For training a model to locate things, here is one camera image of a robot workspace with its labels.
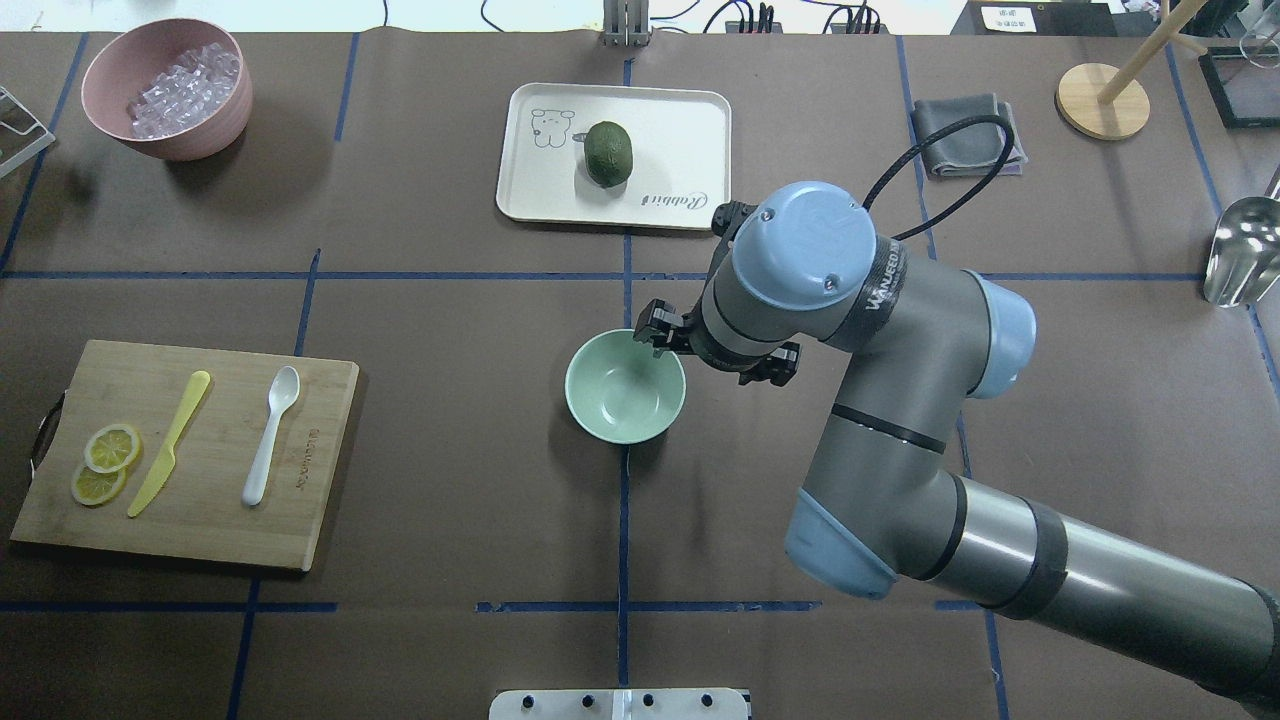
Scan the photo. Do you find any white rabbit tray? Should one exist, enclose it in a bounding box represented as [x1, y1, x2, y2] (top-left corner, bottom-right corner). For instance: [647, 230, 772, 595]
[495, 83, 732, 231]

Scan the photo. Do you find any metal scoop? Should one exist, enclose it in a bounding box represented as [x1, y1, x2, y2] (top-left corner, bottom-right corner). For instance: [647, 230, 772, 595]
[1201, 172, 1279, 307]

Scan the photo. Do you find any green ceramic bowl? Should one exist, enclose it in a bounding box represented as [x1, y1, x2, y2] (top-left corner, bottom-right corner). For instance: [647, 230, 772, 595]
[564, 329, 686, 445]

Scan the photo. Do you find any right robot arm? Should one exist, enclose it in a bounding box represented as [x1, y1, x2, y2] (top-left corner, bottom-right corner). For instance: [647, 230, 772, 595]
[634, 181, 1279, 719]

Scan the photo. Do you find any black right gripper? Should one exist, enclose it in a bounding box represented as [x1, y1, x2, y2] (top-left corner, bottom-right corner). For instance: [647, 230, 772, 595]
[634, 200, 803, 388]

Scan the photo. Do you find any green avocado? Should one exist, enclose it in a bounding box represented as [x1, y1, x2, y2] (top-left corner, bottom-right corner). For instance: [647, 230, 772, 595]
[582, 120, 635, 190]

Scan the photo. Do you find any lemon slice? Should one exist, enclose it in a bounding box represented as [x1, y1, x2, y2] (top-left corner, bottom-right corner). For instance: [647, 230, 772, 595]
[70, 464, 129, 507]
[82, 423, 142, 474]

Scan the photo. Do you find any black usb hub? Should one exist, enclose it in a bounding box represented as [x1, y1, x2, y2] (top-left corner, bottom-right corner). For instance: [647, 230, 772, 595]
[722, 1, 890, 36]

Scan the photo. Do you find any yellow plastic knife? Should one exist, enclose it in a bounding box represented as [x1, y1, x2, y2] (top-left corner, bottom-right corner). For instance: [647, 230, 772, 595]
[127, 369, 212, 519]

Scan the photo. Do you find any wooden mug stand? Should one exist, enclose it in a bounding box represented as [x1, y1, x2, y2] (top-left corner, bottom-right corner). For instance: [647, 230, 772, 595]
[1053, 1, 1206, 141]

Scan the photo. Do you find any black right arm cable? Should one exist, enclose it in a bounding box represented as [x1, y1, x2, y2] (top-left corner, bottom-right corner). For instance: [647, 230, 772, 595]
[861, 115, 1018, 241]

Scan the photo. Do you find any black box with label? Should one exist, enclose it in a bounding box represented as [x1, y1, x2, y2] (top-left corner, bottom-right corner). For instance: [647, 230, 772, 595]
[950, 1, 1117, 37]

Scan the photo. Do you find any white plastic spoon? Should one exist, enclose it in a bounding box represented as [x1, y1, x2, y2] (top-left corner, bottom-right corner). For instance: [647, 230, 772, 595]
[241, 365, 301, 507]

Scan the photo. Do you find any pink bowl with ice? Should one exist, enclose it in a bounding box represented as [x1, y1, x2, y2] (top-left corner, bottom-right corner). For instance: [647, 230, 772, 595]
[81, 18, 253, 161]

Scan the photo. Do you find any wooden cutting board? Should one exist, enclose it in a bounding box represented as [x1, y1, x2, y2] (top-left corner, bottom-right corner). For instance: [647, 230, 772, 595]
[12, 340, 361, 571]

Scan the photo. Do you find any aluminium frame post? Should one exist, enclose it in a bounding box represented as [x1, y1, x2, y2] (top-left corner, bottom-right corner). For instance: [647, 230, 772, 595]
[602, 0, 652, 47]

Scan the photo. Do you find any grey folded cloth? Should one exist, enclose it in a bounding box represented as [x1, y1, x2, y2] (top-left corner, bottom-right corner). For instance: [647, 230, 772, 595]
[911, 94, 1018, 177]

